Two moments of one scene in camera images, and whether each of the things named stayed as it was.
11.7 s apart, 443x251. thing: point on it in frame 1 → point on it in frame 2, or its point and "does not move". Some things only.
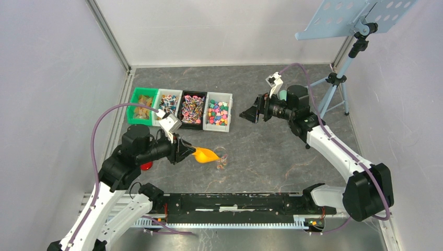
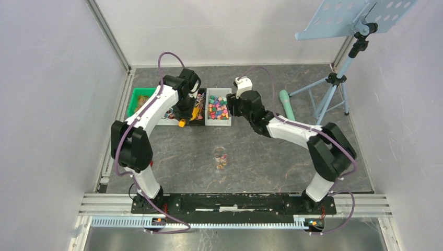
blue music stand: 358,18 does not move
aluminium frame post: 109,34 does not move
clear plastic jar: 222,153 does not move
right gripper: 262,104 → 232,100
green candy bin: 136,115 does not move
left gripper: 179,149 → 179,115
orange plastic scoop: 203,155 → 182,123
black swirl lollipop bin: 191,109 does not move
